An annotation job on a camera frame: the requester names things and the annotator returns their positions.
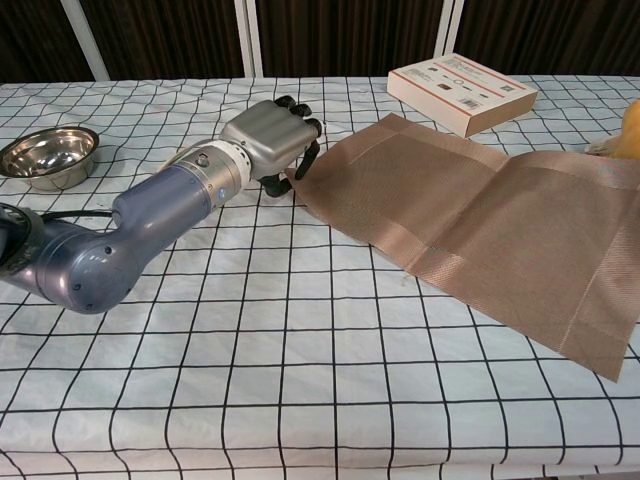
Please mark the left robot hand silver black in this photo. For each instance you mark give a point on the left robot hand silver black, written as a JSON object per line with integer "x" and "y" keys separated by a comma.
{"x": 272, "y": 135}

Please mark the brown woven placemat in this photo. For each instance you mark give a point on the brown woven placemat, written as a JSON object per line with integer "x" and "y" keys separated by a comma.
{"x": 475, "y": 225}

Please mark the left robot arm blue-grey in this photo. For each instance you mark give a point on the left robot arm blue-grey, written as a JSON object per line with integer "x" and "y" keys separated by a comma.
{"x": 150, "y": 215}

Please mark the stainless steel bowl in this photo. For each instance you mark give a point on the stainless steel bowl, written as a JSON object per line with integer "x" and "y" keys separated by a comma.
{"x": 47, "y": 157}

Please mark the white box with orange stripes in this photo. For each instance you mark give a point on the white box with orange stripes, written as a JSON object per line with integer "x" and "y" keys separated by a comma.
{"x": 460, "y": 95}

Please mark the white black checked tablecloth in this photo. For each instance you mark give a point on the white black checked tablecloth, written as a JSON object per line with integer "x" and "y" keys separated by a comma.
{"x": 250, "y": 400}

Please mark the yellow plush duck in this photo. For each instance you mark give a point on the yellow plush duck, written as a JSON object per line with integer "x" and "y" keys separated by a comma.
{"x": 631, "y": 135}

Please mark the white partition post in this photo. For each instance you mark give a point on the white partition post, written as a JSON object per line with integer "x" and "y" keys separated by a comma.
{"x": 87, "y": 40}
{"x": 250, "y": 40}
{"x": 447, "y": 27}

